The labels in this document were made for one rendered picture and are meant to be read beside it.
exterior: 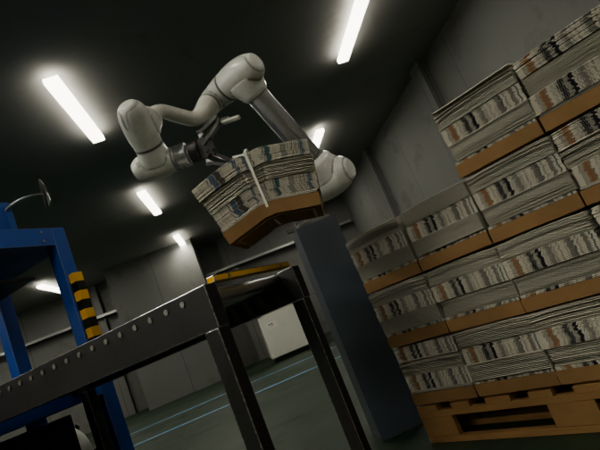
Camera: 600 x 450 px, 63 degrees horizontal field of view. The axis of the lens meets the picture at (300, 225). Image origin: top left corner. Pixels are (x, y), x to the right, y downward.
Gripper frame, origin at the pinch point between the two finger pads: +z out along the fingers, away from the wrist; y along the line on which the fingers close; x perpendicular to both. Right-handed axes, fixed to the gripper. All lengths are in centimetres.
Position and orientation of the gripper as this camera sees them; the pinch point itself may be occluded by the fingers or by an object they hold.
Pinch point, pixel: (242, 135)
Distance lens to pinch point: 178.8
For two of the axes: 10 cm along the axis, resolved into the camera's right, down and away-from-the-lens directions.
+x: -1.0, -1.1, -9.9
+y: 3.1, 9.4, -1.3
